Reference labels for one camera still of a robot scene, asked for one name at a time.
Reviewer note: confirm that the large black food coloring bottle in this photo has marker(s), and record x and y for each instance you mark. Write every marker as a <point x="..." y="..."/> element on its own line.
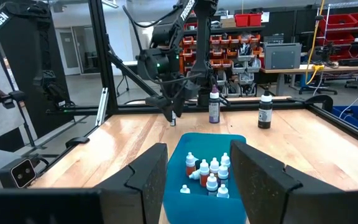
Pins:
<point x="265" y="115"/>

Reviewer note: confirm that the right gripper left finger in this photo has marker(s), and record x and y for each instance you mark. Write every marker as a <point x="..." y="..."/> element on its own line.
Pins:
<point x="141" y="193"/>

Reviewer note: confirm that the blue storage crate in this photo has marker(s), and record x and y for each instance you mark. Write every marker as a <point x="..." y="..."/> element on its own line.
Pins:
<point x="353" y="113"/>

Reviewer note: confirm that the large purple food coloring bottle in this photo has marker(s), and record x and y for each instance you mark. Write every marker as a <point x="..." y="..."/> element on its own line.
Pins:
<point x="214" y="109"/>

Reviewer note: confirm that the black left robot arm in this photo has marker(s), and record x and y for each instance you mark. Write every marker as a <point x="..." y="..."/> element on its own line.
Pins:
<point x="169" y="28"/>

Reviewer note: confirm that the table-level camera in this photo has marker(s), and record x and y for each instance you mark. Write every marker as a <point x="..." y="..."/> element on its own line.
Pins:
<point x="23" y="172"/>

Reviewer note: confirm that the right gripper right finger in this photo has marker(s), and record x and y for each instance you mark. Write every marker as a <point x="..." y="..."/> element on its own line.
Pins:
<point x="259" y="193"/>

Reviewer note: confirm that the cardboard box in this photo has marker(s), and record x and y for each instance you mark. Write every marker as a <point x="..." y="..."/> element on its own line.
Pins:
<point x="228" y="22"/>

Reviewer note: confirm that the silver aluminium bar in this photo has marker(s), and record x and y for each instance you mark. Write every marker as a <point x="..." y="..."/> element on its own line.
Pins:
<point x="102" y="107"/>

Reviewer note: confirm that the small dark food coloring bottle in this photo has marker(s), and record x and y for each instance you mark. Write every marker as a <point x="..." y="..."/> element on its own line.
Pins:
<point x="173" y="123"/>
<point x="211" y="183"/>

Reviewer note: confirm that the small green food coloring bottle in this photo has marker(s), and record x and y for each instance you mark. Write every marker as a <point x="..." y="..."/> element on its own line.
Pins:
<point x="222" y="191"/>

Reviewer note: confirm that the small white-capped coloring bottle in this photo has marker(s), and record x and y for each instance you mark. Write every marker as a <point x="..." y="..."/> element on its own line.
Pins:
<point x="184" y="189"/>
<point x="194" y="175"/>

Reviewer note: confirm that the small yellow food coloring bottle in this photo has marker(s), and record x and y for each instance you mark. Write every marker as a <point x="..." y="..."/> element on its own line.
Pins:
<point x="214" y="164"/>

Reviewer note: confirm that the black aluminium table frame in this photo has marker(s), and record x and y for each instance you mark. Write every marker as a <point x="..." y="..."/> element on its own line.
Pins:
<point x="102" y="46"/>

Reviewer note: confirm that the wooden workbench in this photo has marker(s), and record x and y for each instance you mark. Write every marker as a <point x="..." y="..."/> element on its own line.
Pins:
<point x="291" y="69"/>

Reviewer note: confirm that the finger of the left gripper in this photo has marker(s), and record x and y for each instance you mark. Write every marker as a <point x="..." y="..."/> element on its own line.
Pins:
<point x="179" y="109"/>
<point x="168" y="113"/>

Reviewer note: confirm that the shelf with orange parts bins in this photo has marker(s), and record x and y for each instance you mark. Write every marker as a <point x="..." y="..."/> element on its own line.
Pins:
<point x="228" y="40"/>

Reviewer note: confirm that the small purple food coloring bottle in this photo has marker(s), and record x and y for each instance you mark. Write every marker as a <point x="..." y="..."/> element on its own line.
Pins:
<point x="223" y="172"/>

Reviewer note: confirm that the blue plastic bin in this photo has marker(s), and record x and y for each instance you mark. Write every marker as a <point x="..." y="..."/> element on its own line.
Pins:
<point x="197" y="208"/>

